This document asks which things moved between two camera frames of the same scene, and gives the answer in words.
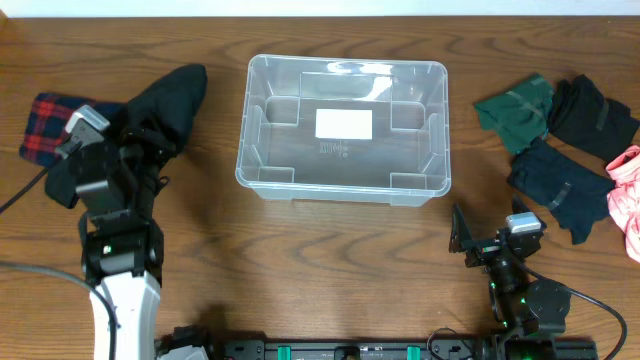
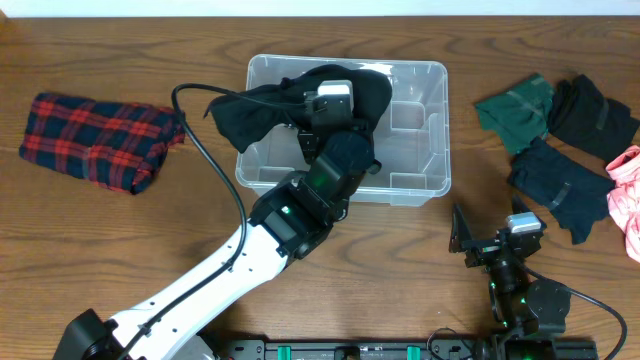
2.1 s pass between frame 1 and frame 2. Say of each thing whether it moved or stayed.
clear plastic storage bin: stayed
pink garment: stayed
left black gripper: moved
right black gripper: stayed
